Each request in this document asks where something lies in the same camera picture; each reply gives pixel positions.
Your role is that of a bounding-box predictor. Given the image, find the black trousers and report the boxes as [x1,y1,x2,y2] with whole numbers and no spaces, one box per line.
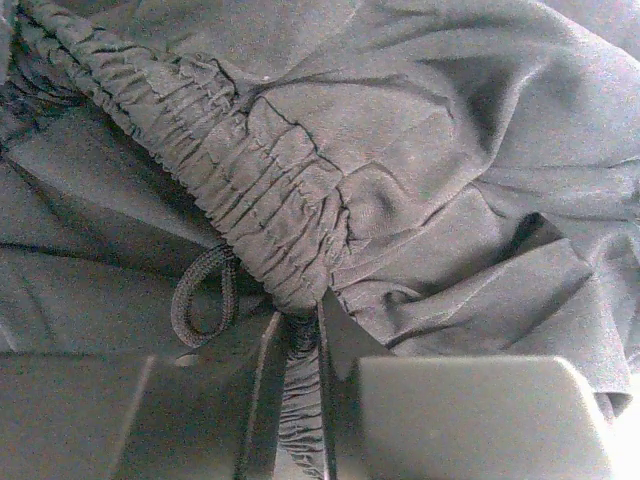
[1,1,639,479]

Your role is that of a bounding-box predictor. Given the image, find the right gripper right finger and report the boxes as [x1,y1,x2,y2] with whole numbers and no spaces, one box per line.
[317,299,615,479]

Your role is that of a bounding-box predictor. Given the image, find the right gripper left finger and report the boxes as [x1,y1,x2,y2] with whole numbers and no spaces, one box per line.
[1,309,285,479]

